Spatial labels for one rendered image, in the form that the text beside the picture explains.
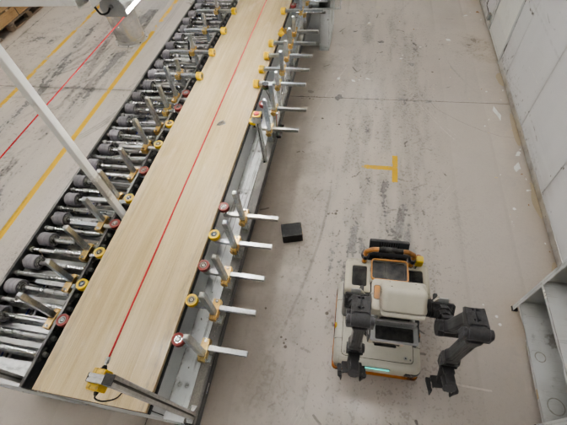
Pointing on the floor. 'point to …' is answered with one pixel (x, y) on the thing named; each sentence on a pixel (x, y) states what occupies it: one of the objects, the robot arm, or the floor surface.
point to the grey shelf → (548, 343)
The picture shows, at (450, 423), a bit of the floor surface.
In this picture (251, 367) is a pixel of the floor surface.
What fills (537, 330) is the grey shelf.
